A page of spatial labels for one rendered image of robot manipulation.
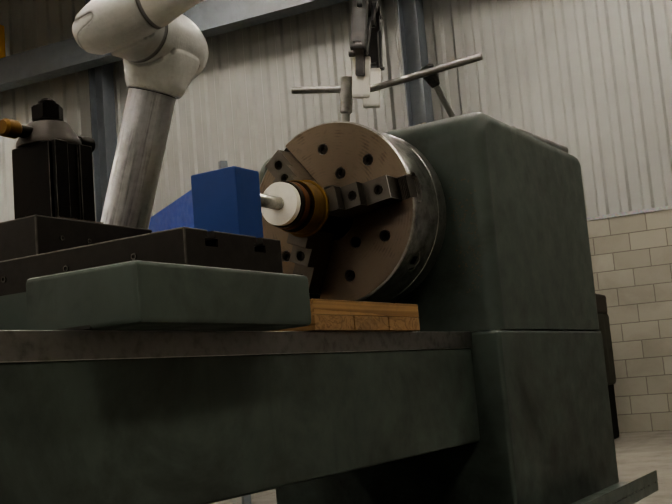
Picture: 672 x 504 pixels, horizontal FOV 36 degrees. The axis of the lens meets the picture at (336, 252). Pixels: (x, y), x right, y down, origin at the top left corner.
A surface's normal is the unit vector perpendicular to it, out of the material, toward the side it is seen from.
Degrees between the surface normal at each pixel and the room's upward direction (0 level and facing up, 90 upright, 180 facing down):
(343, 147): 90
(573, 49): 90
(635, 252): 90
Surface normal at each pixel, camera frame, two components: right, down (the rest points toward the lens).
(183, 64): 0.84, 0.29
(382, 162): -0.51, -0.07
